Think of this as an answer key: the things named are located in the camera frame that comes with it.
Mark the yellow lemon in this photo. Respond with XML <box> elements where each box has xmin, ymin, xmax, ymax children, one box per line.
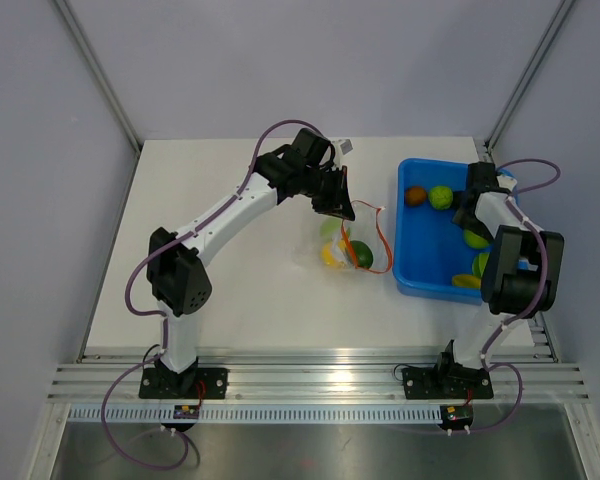
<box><xmin>321</xmin><ymin>240</ymin><xmax>349</xmax><ymax>269</ymax></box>

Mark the aluminium mounting rail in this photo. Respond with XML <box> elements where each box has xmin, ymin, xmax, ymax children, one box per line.
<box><xmin>47</xmin><ymin>345</ymin><xmax>590</xmax><ymax>404</ymax></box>

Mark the dark green lime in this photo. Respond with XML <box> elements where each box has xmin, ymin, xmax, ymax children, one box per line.
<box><xmin>346</xmin><ymin>240</ymin><xmax>374</xmax><ymax>270</ymax></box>

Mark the clear zip bag orange zipper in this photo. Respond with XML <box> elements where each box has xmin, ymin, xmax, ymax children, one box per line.
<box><xmin>294</xmin><ymin>199</ymin><xmax>394</xmax><ymax>275</ymax></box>

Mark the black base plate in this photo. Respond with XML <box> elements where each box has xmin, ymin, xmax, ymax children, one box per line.
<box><xmin>138</xmin><ymin>368</ymin><xmax>229</xmax><ymax>400</ymax></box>
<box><xmin>402</xmin><ymin>367</ymin><xmax>494</xmax><ymax>400</ymax></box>

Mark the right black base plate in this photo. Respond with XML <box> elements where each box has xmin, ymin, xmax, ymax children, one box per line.
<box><xmin>402</xmin><ymin>367</ymin><xmax>494</xmax><ymax>400</ymax></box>

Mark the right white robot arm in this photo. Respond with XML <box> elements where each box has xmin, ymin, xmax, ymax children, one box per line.
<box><xmin>433</xmin><ymin>158</ymin><xmax>564</xmax><ymax>396</ymax></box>

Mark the aluminium frame post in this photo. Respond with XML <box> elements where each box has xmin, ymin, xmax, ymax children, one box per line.
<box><xmin>50</xmin><ymin>0</ymin><xmax>143</xmax><ymax>158</ymax></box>
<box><xmin>483</xmin><ymin>0</ymin><xmax>579</xmax><ymax>163</ymax></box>

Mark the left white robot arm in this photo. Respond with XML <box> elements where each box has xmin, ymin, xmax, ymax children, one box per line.
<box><xmin>143</xmin><ymin>127</ymin><xmax>355</xmax><ymax>398</ymax></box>

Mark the bumpy green fruit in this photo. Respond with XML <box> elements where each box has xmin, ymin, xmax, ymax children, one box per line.
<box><xmin>428</xmin><ymin>185</ymin><xmax>454</xmax><ymax>210</ymax></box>

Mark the right aluminium frame post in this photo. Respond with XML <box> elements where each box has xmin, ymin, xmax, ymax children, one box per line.
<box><xmin>483</xmin><ymin>0</ymin><xmax>579</xmax><ymax>163</ymax></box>

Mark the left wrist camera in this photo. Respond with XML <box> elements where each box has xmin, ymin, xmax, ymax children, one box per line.
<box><xmin>331</xmin><ymin>139</ymin><xmax>353</xmax><ymax>162</ymax></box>

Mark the brown kiwi fruit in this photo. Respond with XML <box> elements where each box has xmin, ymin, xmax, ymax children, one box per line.
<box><xmin>404</xmin><ymin>186</ymin><xmax>428</xmax><ymax>207</ymax></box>

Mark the yellow star fruit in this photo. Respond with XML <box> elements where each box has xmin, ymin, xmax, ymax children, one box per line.
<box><xmin>451</xmin><ymin>274</ymin><xmax>481</xmax><ymax>290</ymax></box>

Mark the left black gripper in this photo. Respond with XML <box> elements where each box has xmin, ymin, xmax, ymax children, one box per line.
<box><xmin>299</xmin><ymin>164</ymin><xmax>354</xmax><ymax>220</ymax></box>

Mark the left aluminium frame post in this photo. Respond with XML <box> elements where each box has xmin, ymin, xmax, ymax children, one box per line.
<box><xmin>50</xmin><ymin>0</ymin><xmax>143</xmax><ymax>158</ymax></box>

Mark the light green apple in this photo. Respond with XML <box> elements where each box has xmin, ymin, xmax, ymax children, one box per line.
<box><xmin>463</xmin><ymin>230</ymin><xmax>490</xmax><ymax>250</ymax></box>

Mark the blue plastic bin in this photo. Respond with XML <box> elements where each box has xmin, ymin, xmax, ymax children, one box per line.
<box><xmin>393</xmin><ymin>158</ymin><xmax>496</xmax><ymax>305</ymax></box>

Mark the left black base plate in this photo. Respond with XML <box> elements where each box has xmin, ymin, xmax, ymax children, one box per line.
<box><xmin>138</xmin><ymin>368</ymin><xmax>229</xmax><ymax>400</ymax></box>

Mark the green star fruit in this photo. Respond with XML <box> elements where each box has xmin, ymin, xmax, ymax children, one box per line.
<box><xmin>472</xmin><ymin>252</ymin><xmax>489</xmax><ymax>278</ymax></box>

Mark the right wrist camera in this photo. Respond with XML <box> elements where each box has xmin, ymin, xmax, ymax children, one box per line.
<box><xmin>496</xmin><ymin>171</ymin><xmax>517</xmax><ymax>192</ymax></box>

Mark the white slotted cable duct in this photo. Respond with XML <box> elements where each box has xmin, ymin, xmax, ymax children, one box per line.
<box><xmin>68</xmin><ymin>404</ymin><xmax>442</xmax><ymax>425</ymax></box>

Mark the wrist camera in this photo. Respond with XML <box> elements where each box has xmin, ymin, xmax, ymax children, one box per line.
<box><xmin>331</xmin><ymin>139</ymin><xmax>353</xmax><ymax>162</ymax></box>
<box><xmin>496</xmin><ymin>171</ymin><xmax>517</xmax><ymax>192</ymax></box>

